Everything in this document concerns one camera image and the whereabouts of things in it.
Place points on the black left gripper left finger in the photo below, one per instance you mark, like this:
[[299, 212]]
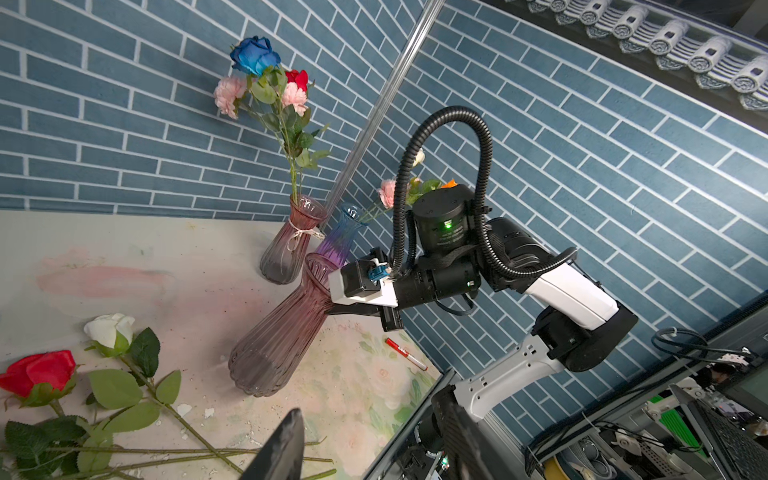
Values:
[[282, 455]]

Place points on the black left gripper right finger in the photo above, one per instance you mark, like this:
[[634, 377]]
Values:
[[470, 453]]

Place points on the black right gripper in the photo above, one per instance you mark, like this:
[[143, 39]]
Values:
[[422, 286]]

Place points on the purple blue ribbed glass vase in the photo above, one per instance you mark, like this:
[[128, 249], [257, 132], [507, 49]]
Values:
[[337, 244]]

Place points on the dark smoky glass vase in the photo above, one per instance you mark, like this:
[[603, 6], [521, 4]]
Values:
[[263, 362]]

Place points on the pink glass vase with twine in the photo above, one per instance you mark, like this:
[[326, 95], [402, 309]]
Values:
[[282, 260]]

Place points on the pink rose stem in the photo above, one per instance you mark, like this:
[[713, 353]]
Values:
[[387, 192]]

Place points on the white rose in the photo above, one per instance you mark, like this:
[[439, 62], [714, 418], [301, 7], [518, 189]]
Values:
[[133, 390], [419, 158]]

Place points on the large pink rose spray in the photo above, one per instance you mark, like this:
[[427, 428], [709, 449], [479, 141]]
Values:
[[282, 109]]

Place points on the small red rose stem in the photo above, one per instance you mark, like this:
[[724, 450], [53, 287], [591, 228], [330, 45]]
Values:
[[300, 78]]

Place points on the blue rose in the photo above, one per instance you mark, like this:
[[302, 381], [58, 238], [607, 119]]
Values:
[[254, 55]]

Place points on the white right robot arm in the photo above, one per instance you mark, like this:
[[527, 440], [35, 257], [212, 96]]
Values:
[[502, 319]]

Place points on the red white marker pen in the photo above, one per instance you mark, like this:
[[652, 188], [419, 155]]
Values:
[[403, 352]]

